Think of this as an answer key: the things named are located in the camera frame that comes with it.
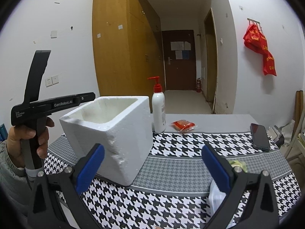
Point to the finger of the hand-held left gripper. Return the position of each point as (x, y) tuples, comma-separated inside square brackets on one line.
[(88, 96)]

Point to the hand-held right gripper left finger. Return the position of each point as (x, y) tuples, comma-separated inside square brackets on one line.
[(91, 164)]

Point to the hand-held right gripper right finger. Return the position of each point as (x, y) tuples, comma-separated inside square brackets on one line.
[(214, 167)]

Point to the white serrated plastic wrapper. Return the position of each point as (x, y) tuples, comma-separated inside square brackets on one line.
[(216, 200)]

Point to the white foam box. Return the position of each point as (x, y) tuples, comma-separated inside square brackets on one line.
[(126, 143)]

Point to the person's left forearm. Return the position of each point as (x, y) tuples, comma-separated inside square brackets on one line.
[(12, 179)]

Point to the person's left hand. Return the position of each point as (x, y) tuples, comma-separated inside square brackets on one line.
[(31, 136)]

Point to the green foam fruit net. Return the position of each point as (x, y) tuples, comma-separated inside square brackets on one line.
[(238, 163)]

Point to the houndstooth tablecloth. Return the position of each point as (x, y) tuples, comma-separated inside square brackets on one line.
[(181, 155)]

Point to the red snack packet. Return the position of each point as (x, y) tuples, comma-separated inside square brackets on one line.
[(183, 126)]

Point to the black smartphone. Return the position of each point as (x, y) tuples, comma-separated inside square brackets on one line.
[(260, 137)]

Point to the wooden wardrobe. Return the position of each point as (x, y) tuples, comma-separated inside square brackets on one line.
[(124, 52)]

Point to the white pump bottle red cap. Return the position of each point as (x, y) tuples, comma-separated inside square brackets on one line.
[(159, 114)]

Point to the crumpled plastic bag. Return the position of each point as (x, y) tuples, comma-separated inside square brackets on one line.
[(282, 133)]

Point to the red fire extinguisher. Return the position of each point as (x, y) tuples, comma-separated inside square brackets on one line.
[(198, 85)]

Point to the dark brown entrance door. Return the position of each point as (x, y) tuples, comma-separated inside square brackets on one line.
[(180, 74)]

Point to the wooden side door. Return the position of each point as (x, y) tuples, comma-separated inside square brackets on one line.
[(211, 64)]

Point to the white paper notice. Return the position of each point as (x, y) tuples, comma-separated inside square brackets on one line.
[(177, 46)]

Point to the blue paper notice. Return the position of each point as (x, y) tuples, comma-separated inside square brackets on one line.
[(182, 54)]

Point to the wooden board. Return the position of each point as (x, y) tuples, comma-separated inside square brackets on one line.
[(300, 109)]

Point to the red hanging bag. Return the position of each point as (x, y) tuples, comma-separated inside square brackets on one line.
[(258, 43)]

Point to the white wall socket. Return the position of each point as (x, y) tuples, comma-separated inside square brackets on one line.
[(52, 80)]

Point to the white wall switch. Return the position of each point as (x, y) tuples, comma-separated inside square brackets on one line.
[(54, 34)]

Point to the wall hook rack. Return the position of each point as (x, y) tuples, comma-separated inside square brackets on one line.
[(253, 21)]

